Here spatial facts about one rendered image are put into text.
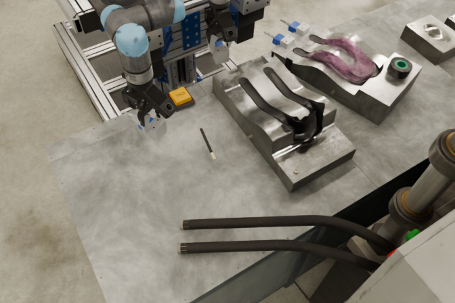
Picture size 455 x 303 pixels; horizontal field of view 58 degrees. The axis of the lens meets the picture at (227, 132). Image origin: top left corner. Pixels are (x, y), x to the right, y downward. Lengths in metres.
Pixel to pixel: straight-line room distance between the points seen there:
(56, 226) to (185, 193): 1.09
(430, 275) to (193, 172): 0.93
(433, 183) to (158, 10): 0.80
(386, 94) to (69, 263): 1.60
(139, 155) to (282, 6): 2.22
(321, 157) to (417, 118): 0.46
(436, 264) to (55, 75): 2.64
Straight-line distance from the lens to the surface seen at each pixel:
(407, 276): 0.59
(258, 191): 1.33
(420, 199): 1.08
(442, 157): 0.93
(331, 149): 1.39
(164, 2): 1.15
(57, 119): 2.68
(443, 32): 1.98
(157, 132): 1.28
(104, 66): 2.59
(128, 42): 1.03
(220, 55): 1.50
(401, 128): 1.61
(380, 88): 1.55
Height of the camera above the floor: 1.96
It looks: 53 degrees down
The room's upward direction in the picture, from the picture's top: 2 degrees clockwise
